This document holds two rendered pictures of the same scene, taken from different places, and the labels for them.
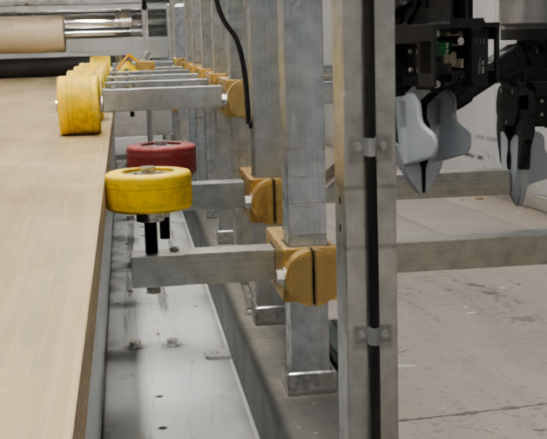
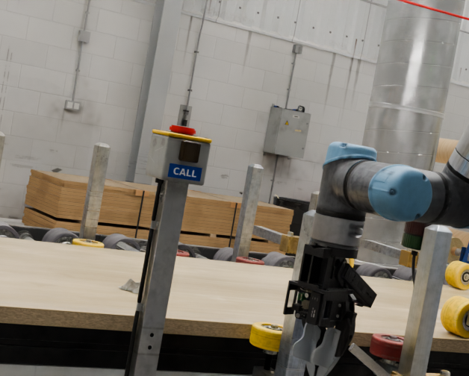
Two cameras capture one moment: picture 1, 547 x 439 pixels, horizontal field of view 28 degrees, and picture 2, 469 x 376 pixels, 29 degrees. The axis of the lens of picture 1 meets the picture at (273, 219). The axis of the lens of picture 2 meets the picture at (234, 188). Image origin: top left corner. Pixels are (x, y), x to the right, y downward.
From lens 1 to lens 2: 143 cm
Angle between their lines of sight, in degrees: 70
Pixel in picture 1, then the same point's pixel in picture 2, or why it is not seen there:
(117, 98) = not seen: outside the picture
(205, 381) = not seen: outside the picture
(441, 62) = (302, 304)
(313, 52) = not seen: hidden behind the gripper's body
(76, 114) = (446, 319)
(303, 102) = not seen: hidden behind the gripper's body
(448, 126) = (323, 347)
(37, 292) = (18, 303)
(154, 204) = (253, 340)
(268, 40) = (420, 291)
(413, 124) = (305, 337)
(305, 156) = (285, 339)
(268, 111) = (411, 333)
